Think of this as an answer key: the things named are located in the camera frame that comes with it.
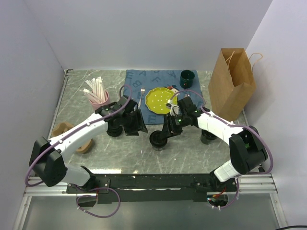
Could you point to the stack of black lids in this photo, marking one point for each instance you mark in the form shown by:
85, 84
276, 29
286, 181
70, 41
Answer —
114, 132

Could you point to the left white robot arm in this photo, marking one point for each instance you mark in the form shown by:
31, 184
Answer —
49, 156

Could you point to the silver fork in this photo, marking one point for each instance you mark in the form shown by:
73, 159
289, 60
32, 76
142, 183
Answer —
142, 91

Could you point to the yellow dotted plate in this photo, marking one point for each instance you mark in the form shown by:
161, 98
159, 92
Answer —
157, 98

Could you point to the dark green mug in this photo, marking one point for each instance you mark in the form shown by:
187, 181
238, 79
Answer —
186, 79

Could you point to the small cartoon figurine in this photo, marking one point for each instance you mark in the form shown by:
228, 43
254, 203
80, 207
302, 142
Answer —
173, 89

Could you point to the dark transparent coffee cup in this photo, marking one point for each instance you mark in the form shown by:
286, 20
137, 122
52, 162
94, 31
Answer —
158, 148

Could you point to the pink straw holder cup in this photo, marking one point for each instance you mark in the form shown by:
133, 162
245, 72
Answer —
97, 105

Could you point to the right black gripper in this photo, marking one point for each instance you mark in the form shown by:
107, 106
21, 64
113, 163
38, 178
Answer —
171, 129

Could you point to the brown paper bag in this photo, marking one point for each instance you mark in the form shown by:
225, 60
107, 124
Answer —
232, 83

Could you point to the brown cardboard cup carrier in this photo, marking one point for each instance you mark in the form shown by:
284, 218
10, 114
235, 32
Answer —
63, 127

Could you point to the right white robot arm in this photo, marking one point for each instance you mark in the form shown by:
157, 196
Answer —
247, 149

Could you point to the black cup stack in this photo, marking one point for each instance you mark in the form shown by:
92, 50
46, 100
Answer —
207, 137

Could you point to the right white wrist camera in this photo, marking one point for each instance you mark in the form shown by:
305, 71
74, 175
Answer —
174, 109

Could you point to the black coffee cup lid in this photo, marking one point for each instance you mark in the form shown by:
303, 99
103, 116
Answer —
156, 140

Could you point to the blue alphabet placemat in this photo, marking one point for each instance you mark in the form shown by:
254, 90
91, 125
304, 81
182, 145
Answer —
151, 79

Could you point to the white wrapped straws bundle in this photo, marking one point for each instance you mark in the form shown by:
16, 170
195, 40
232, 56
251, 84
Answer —
97, 93

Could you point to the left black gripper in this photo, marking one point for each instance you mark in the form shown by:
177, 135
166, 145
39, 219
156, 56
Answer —
139, 125

